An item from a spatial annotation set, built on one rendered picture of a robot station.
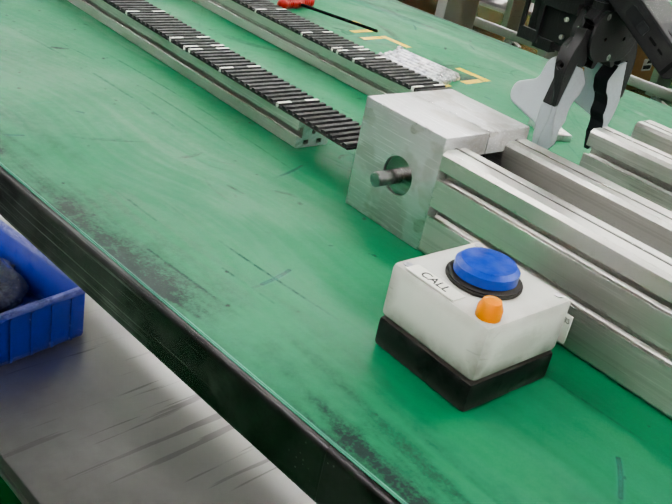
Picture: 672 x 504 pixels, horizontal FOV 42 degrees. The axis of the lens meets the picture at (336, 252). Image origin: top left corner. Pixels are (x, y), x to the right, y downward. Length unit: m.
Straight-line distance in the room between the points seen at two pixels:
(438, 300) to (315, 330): 0.09
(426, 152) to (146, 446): 0.76
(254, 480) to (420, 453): 0.80
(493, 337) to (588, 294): 0.11
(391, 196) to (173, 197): 0.17
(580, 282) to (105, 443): 0.86
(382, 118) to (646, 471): 0.33
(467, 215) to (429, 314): 0.14
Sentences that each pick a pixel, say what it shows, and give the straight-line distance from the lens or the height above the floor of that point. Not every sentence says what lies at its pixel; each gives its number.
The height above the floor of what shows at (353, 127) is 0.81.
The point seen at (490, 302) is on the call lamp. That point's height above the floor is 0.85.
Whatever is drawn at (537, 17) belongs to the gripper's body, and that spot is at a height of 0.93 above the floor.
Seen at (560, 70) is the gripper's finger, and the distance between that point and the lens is 0.81.
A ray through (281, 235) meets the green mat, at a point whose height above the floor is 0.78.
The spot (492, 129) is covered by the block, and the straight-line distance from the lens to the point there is 0.69.
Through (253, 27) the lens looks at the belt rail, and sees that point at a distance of 1.20.
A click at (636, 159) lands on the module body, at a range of 0.78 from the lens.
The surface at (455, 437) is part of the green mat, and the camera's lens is 0.50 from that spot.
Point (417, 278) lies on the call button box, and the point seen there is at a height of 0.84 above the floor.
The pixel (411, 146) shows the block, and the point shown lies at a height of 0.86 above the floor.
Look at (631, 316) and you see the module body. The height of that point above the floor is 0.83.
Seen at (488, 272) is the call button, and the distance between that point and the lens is 0.52.
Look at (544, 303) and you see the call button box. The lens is 0.53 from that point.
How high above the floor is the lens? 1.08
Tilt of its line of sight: 27 degrees down
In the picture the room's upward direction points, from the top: 12 degrees clockwise
